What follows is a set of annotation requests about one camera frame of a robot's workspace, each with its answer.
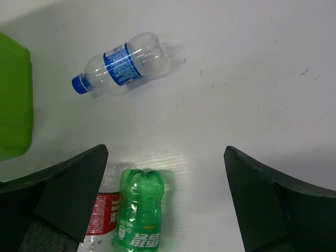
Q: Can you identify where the clear bottle blue cap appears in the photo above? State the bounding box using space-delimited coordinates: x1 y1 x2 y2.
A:
71 32 168 96

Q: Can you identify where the clear bottle red label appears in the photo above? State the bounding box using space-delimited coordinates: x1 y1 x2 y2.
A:
78 165 123 252

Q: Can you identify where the green plastic bin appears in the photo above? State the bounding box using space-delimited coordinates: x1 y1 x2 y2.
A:
1 33 34 161

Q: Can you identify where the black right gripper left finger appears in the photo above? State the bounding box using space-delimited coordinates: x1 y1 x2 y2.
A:
1 144 108 251

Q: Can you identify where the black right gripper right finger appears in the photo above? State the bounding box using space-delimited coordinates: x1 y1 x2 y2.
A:
224 146 335 251

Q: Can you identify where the green plastic bottle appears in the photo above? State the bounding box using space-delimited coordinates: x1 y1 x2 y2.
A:
112 169 164 251

